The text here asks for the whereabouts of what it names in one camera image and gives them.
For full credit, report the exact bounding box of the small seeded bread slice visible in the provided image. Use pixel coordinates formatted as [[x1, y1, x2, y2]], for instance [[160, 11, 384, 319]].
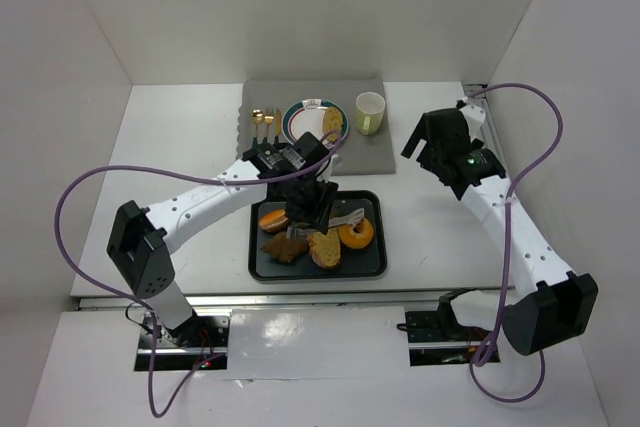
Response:
[[322, 106, 344, 141]]

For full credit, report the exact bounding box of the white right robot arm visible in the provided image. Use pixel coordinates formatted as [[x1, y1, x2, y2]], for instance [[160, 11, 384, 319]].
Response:
[[401, 105, 598, 356]]

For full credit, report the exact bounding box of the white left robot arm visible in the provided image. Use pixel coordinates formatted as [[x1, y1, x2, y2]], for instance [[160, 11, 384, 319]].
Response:
[[107, 133, 338, 345]]

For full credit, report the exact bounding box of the large seeded bread slice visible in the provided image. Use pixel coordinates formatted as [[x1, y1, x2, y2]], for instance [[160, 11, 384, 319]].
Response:
[[307, 228, 342, 270]]

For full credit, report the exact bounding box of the dark brown bread piece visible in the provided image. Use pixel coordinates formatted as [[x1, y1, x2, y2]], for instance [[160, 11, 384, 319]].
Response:
[[260, 232, 309, 264]]

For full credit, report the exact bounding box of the glazed round bun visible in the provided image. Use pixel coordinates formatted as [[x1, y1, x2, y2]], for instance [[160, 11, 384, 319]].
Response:
[[258, 209, 290, 233]]

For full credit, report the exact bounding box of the grey placemat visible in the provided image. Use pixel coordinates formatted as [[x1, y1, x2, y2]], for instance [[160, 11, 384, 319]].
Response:
[[236, 78, 396, 176]]

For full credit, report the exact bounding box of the orange bagel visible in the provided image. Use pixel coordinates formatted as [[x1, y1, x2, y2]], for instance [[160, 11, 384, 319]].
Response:
[[338, 218, 375, 250]]

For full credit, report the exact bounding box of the pale green mug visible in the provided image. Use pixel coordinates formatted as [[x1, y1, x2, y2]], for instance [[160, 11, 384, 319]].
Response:
[[356, 92, 386, 136]]

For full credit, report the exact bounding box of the white plate with coloured rim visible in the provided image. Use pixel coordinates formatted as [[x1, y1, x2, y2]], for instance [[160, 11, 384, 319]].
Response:
[[282, 99, 349, 146]]

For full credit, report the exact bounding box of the black rectangular tray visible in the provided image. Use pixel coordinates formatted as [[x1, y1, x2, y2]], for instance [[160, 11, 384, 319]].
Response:
[[248, 190, 387, 283]]

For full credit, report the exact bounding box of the aluminium rail at right wall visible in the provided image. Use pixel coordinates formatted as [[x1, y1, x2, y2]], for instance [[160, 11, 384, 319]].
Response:
[[462, 84, 500, 153]]

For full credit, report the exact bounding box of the gold knife green handle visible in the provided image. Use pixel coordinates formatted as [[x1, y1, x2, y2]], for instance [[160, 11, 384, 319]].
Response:
[[273, 109, 282, 145]]

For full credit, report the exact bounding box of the gold fork green handle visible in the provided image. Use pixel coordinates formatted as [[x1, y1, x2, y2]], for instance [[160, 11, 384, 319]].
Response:
[[262, 108, 274, 144]]

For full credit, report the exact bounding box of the gold spoon green handle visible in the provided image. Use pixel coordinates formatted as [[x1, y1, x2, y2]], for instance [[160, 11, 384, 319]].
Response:
[[251, 109, 264, 147]]

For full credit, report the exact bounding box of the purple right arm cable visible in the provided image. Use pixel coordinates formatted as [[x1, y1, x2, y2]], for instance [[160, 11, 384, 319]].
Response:
[[462, 82, 565, 403]]

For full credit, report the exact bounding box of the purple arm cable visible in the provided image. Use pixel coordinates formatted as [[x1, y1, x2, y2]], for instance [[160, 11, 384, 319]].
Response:
[[462, 82, 565, 403], [53, 130, 347, 419]]

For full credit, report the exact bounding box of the aluminium rail at front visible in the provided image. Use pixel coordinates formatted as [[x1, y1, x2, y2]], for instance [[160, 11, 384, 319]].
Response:
[[77, 288, 466, 309]]

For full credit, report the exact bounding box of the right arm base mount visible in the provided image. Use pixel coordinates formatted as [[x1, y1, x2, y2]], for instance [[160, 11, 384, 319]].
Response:
[[396, 288, 489, 367]]

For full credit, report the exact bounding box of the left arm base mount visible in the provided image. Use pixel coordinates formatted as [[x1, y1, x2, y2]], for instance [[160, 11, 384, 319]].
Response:
[[124, 303, 231, 372]]

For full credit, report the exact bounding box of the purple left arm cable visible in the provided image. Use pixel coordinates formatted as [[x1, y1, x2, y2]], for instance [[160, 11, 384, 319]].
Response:
[[53, 130, 347, 419]]

